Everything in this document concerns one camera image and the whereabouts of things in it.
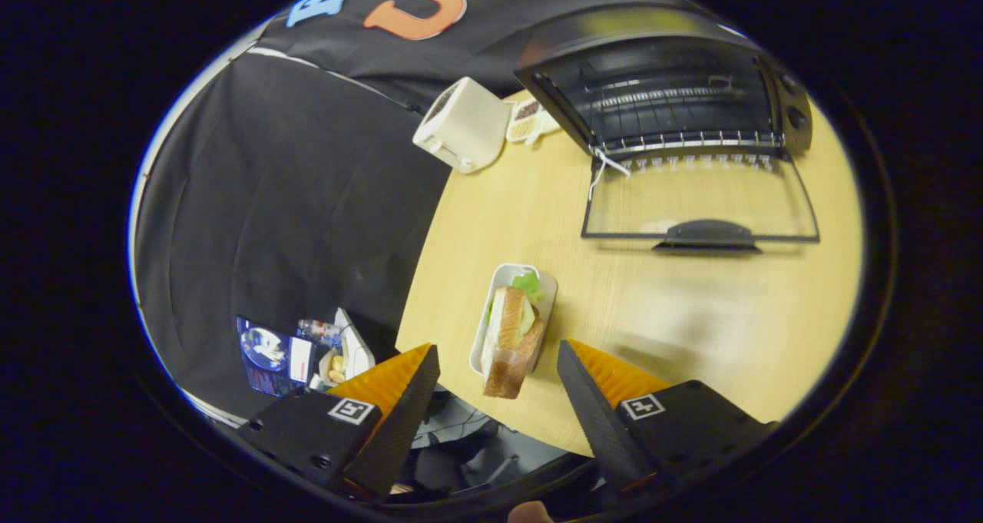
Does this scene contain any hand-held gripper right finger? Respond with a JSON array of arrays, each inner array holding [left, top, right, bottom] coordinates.
[[557, 339, 776, 493]]

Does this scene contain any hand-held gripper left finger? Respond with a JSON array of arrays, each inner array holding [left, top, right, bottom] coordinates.
[[237, 343, 442, 501]]

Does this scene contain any toast sandwich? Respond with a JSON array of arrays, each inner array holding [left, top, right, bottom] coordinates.
[[480, 271, 548, 399]]

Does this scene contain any black toaster oven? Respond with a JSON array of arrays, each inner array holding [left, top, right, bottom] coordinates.
[[513, 5, 821, 257]]

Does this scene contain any white rectangular food tray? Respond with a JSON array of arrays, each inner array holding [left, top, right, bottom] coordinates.
[[468, 263, 558, 378]]

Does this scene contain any white pop-up toaster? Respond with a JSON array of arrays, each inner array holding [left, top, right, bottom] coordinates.
[[412, 77, 511, 175]]

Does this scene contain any dark cloth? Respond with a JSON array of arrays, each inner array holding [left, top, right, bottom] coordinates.
[[411, 389, 596, 501]]

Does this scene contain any blue printed box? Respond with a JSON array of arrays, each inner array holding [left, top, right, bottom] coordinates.
[[237, 316, 316, 398]]

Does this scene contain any small dish of grains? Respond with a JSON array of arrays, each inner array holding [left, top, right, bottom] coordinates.
[[505, 99, 563, 146]]

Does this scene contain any white string tie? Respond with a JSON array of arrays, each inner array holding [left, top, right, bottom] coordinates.
[[588, 147, 632, 201]]

